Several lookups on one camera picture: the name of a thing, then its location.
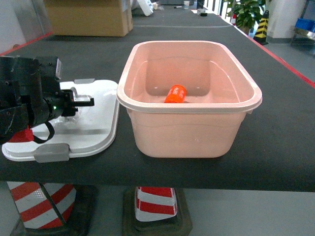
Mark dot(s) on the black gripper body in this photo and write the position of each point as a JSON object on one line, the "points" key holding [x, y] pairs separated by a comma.
{"points": [[63, 104]]}

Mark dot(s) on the white lid with grey handle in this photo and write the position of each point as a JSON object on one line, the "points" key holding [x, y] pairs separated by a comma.
{"points": [[89, 132]]}

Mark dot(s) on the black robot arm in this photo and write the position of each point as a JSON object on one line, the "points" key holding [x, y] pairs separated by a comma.
{"points": [[31, 96]]}

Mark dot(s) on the large cardboard box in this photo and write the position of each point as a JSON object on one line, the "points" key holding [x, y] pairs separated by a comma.
{"points": [[111, 18]]}

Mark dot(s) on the pink plastic storage box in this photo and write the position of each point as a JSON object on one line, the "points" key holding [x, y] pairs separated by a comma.
{"points": [[220, 92]]}

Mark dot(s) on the left red white traffic cone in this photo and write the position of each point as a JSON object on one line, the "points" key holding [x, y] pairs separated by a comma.
{"points": [[43, 206]]}

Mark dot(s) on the red white traffic cone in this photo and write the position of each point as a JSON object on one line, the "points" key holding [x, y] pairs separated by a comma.
{"points": [[43, 206], [155, 203]]}

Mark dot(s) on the middle red white traffic cone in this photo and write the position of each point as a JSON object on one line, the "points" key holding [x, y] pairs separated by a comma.
{"points": [[155, 203]]}

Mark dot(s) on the white paper cup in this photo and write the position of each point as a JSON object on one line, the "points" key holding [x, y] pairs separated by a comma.
{"points": [[186, 4]]}

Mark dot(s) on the green potted plant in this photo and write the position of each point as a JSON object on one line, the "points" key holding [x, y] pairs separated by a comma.
{"points": [[248, 13]]}

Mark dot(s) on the yellow black striped cone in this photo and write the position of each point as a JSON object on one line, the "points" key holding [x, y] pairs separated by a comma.
{"points": [[261, 32]]}

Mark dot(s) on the blue bin far right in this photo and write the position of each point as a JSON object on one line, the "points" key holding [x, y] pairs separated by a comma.
{"points": [[305, 24]]}

